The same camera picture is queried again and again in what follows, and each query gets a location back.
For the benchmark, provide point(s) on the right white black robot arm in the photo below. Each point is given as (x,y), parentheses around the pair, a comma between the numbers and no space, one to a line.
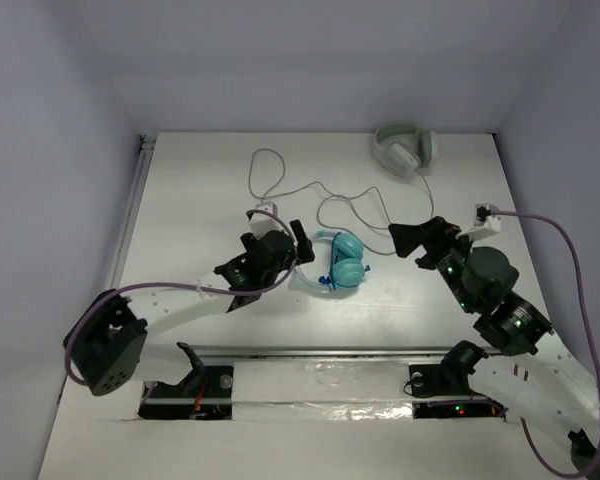
(526,367)

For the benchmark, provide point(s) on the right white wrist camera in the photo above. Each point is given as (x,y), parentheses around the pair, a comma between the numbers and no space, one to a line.
(486,223)

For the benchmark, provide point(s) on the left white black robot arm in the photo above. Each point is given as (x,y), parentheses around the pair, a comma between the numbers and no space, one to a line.
(104,347)

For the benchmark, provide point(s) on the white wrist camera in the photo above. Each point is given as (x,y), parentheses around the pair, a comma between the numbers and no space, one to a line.
(486,223)
(260,219)

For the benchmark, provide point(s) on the metal base rail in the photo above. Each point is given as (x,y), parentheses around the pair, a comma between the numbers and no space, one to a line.
(301,389)

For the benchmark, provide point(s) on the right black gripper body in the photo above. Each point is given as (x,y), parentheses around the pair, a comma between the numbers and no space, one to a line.
(449,252)

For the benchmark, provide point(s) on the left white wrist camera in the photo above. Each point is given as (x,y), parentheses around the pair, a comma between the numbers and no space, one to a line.
(260,219)

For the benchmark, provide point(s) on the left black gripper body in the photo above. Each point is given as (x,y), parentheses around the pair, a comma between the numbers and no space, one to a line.
(290,246)

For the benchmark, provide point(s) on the white grey headphones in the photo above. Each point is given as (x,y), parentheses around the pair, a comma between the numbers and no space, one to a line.
(404,148)

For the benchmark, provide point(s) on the teal cat ear headphones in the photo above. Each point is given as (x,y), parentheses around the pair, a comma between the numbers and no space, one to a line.
(346,271)

